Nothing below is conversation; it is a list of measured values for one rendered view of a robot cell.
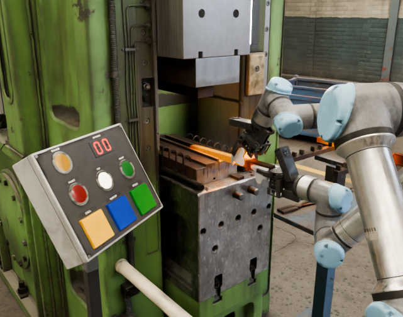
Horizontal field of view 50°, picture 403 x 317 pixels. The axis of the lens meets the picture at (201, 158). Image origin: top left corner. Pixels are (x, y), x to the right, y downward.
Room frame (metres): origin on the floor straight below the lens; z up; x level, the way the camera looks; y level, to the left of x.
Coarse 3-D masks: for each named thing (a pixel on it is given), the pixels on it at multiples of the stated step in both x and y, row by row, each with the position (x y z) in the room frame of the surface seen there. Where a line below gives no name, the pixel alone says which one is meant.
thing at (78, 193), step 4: (72, 188) 0.96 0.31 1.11; (76, 188) 0.97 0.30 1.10; (80, 188) 0.98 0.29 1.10; (72, 192) 0.95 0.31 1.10; (76, 192) 0.96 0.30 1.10; (80, 192) 0.97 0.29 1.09; (84, 192) 0.98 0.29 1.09; (72, 196) 0.95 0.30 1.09; (76, 196) 0.95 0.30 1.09; (80, 196) 0.96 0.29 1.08; (84, 196) 0.97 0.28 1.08; (76, 200) 0.95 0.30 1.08; (80, 200) 0.96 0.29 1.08; (84, 200) 0.97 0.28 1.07
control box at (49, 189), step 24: (72, 144) 1.05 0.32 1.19; (96, 144) 1.11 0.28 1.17; (120, 144) 1.18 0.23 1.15; (24, 168) 0.94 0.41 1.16; (48, 168) 0.95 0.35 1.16; (72, 168) 1.00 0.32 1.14; (96, 168) 1.06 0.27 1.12; (120, 168) 1.13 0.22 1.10; (48, 192) 0.91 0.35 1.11; (96, 192) 1.01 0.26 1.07; (120, 192) 1.07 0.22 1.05; (48, 216) 0.92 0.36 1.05; (72, 216) 0.92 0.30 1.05; (144, 216) 1.09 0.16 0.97; (72, 240) 0.89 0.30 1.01; (72, 264) 0.89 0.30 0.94
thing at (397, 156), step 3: (318, 138) 1.88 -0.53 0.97; (321, 138) 1.86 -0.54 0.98; (318, 141) 1.88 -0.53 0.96; (321, 141) 1.86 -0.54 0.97; (327, 144) 1.84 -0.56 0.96; (333, 144) 1.81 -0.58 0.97; (393, 153) 1.62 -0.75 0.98; (396, 153) 1.60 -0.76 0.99; (399, 153) 1.60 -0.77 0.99; (402, 153) 1.60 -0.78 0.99; (393, 156) 1.60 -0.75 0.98; (396, 156) 1.60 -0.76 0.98; (399, 156) 1.59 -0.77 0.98; (402, 156) 1.58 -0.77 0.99; (396, 159) 1.60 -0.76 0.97; (399, 159) 1.59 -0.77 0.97; (402, 159) 1.58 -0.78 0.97; (396, 162) 1.60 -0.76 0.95; (399, 162) 1.59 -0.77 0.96; (402, 162) 1.58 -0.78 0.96; (399, 165) 1.58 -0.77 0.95; (402, 165) 1.57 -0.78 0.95
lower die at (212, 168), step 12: (168, 144) 1.73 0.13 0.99; (180, 144) 1.70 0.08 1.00; (192, 144) 1.70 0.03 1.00; (204, 144) 1.72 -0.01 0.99; (180, 156) 1.59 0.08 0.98; (192, 156) 1.57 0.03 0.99; (204, 156) 1.56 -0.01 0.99; (180, 168) 1.52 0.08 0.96; (192, 168) 1.46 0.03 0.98; (204, 168) 1.47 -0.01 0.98; (216, 168) 1.51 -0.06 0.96; (228, 168) 1.54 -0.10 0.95; (204, 180) 1.47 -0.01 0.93; (216, 180) 1.51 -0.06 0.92
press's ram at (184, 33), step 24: (168, 0) 1.47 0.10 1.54; (192, 0) 1.44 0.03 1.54; (216, 0) 1.50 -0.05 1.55; (240, 0) 1.57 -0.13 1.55; (168, 24) 1.48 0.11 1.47; (192, 24) 1.44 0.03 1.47; (216, 24) 1.50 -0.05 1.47; (240, 24) 1.57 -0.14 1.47; (168, 48) 1.48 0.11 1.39; (192, 48) 1.44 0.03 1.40; (216, 48) 1.50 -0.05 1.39; (240, 48) 1.57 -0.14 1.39
